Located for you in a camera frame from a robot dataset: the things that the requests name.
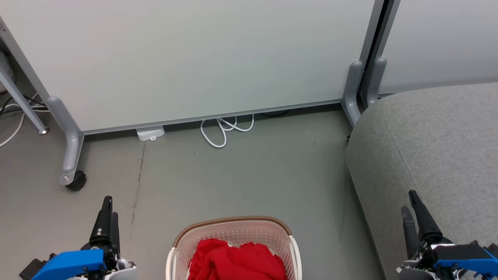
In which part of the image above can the black floor cable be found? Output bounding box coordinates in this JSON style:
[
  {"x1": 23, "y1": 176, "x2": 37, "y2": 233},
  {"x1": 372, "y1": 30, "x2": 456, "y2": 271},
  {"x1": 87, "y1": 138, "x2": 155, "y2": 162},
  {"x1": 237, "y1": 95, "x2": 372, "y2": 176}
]
[{"x1": 0, "y1": 93, "x2": 47, "y2": 115}]

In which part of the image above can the white partition panel grey frame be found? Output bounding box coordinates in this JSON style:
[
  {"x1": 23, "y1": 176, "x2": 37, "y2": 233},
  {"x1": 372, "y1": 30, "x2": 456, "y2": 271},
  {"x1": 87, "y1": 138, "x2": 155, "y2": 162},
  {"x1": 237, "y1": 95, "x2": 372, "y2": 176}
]
[{"x1": 0, "y1": 0, "x2": 386, "y2": 136}]

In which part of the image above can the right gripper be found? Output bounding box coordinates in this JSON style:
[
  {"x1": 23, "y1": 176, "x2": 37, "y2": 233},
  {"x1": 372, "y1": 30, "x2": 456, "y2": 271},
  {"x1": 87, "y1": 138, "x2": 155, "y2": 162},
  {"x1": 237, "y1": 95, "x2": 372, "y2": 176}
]
[{"x1": 396, "y1": 190, "x2": 455, "y2": 280}]

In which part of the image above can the white plastic laundry basket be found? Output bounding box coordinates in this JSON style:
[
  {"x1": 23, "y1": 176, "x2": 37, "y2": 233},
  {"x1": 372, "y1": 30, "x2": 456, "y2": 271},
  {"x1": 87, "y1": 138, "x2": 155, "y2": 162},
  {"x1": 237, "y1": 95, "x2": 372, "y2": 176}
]
[{"x1": 166, "y1": 216, "x2": 303, "y2": 280}]

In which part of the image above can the grey fabric sofa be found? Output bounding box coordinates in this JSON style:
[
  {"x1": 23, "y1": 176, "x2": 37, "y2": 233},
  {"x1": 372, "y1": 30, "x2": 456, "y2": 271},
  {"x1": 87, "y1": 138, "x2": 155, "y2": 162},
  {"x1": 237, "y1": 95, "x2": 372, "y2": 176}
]
[{"x1": 345, "y1": 82, "x2": 498, "y2": 280}]

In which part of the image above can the black caster wheel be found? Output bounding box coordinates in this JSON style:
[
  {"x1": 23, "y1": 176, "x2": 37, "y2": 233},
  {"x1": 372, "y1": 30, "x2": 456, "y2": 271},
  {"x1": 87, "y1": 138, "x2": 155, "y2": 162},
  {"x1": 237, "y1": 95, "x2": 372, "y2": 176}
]
[{"x1": 65, "y1": 171, "x2": 87, "y2": 191}]

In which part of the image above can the white looped cable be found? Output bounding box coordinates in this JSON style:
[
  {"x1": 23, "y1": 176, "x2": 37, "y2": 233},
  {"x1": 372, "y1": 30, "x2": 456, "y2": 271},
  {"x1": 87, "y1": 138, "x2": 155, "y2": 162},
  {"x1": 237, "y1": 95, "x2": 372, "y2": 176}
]
[{"x1": 200, "y1": 114, "x2": 255, "y2": 149}]

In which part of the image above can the white power adapter box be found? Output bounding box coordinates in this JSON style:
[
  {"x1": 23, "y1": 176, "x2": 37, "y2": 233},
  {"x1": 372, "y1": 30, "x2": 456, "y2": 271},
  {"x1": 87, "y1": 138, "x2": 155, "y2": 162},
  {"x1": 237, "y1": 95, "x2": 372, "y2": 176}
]
[{"x1": 136, "y1": 125, "x2": 165, "y2": 142}]

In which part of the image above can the red cloth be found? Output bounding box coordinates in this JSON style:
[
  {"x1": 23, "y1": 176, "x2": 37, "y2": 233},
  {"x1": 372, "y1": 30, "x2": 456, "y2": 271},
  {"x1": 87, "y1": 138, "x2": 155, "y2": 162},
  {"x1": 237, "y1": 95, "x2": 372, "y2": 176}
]
[{"x1": 188, "y1": 238, "x2": 289, "y2": 280}]

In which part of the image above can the grey partition foot with caster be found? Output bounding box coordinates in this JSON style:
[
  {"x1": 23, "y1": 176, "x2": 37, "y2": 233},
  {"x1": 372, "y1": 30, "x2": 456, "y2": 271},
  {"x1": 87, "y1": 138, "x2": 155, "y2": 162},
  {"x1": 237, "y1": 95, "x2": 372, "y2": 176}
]
[{"x1": 46, "y1": 96, "x2": 85, "y2": 186}]

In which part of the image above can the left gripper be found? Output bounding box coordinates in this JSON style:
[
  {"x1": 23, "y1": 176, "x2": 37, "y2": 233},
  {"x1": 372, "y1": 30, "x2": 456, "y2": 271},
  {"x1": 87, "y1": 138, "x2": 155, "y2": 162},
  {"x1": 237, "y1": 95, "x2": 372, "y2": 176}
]
[{"x1": 81, "y1": 196, "x2": 137, "y2": 280}]

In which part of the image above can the grey metal table frame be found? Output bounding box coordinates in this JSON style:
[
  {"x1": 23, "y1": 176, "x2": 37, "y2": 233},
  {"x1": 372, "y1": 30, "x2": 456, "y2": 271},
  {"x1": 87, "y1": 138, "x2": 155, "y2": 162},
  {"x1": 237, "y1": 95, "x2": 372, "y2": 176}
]
[{"x1": 0, "y1": 64, "x2": 50, "y2": 135}]

